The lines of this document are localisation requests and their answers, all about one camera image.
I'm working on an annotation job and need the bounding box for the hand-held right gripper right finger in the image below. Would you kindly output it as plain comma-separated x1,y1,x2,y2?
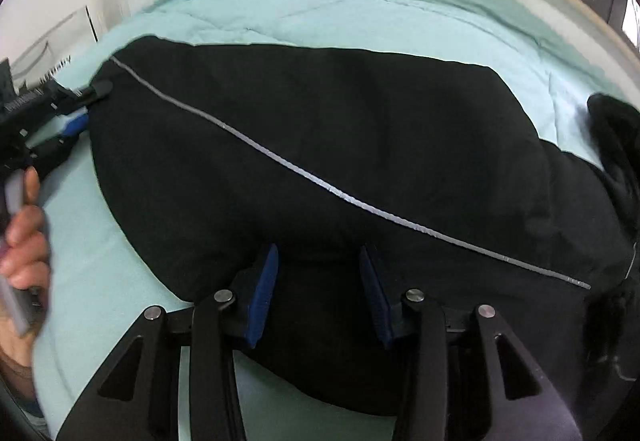
359,245,586,441

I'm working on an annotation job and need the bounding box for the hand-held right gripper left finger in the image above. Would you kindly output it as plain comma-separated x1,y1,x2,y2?
55,243,281,441

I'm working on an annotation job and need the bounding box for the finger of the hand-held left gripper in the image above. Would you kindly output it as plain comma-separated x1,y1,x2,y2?
50,80,112,116
27,113,92,180

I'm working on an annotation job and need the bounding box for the black garment with grey stripe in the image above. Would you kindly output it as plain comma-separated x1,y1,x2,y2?
89,35,640,417

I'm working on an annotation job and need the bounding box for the person's left hand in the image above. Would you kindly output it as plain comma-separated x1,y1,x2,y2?
0,168,53,372

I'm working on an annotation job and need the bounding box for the light green comforter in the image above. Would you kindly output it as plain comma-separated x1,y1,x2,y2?
30,0,632,441

